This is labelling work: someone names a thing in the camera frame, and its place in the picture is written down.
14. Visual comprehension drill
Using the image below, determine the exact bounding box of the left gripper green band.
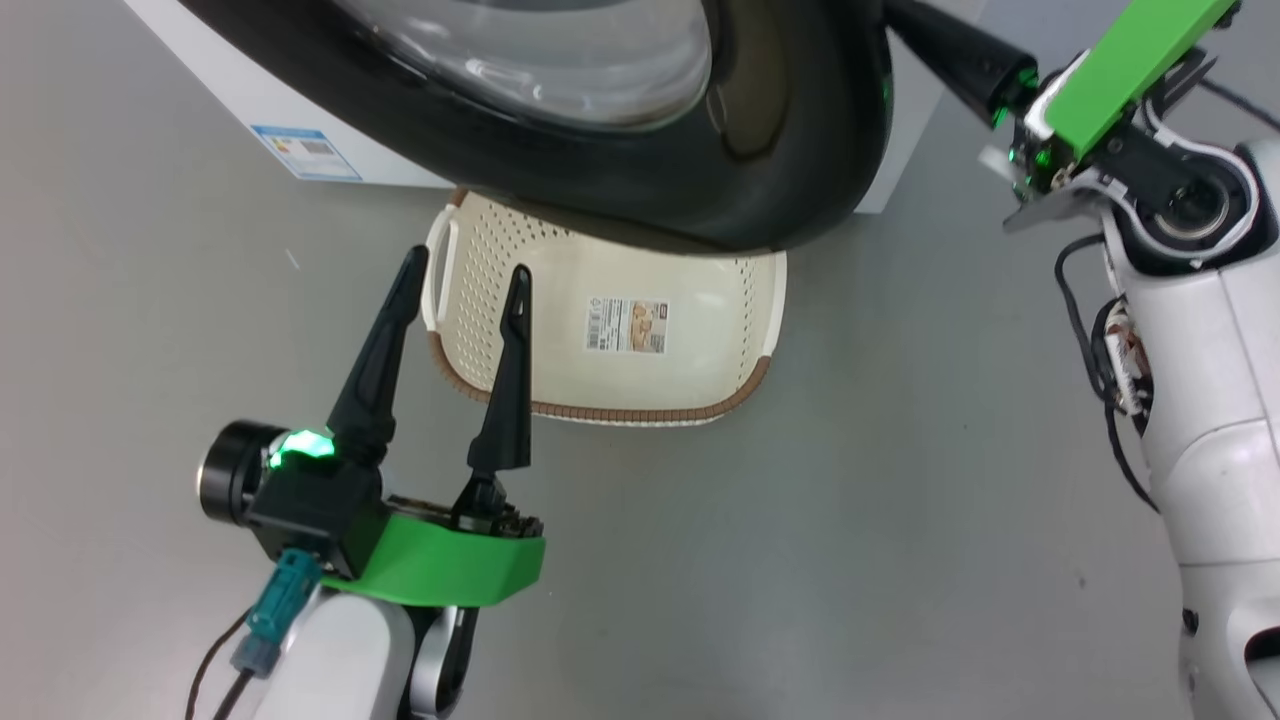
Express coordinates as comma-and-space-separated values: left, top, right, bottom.
327, 245, 547, 609

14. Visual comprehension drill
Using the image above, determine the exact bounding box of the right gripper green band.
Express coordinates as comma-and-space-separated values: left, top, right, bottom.
885, 0, 1243, 233

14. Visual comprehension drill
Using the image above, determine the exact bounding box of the black glass washing machine door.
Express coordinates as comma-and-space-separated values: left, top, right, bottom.
180, 0, 896, 253

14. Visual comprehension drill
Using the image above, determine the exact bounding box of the cream perforated laundry basket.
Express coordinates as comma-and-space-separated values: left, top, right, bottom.
422, 188, 788, 428

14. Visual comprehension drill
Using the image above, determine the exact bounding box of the white front-load washing machine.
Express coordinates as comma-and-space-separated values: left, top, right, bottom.
125, 0, 991, 214

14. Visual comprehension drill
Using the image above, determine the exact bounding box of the paper product label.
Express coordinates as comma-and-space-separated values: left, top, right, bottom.
585, 297, 669, 354

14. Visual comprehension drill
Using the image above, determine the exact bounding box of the blue white energy sticker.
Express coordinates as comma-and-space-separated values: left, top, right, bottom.
252, 125, 362, 182

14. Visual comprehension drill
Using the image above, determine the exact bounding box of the teal left camera connector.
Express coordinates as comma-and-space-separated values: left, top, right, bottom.
232, 548, 324, 681

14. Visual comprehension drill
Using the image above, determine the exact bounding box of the black right camera cable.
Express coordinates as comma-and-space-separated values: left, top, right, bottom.
1195, 75, 1280, 119

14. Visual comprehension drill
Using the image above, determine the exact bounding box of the black camera cable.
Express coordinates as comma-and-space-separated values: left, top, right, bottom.
185, 610, 258, 720
1195, 75, 1280, 119

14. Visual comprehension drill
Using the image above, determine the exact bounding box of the black left camera cable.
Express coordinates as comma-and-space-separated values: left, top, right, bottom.
185, 610, 258, 720

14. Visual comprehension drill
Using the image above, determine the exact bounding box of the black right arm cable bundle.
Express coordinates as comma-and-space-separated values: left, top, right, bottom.
1055, 235, 1161, 513

